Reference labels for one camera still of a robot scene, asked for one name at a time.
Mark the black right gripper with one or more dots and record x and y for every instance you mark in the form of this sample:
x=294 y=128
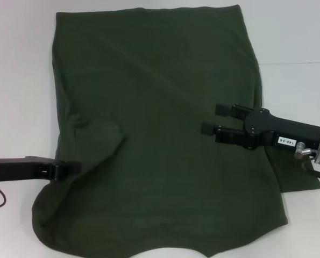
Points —
x=288 y=134

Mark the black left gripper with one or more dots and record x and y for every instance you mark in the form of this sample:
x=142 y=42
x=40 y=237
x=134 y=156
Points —
x=20 y=169

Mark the dark green shirt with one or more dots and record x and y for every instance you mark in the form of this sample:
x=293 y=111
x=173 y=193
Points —
x=162 y=107

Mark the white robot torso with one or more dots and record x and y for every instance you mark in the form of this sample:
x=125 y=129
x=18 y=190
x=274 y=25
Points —
x=167 y=252

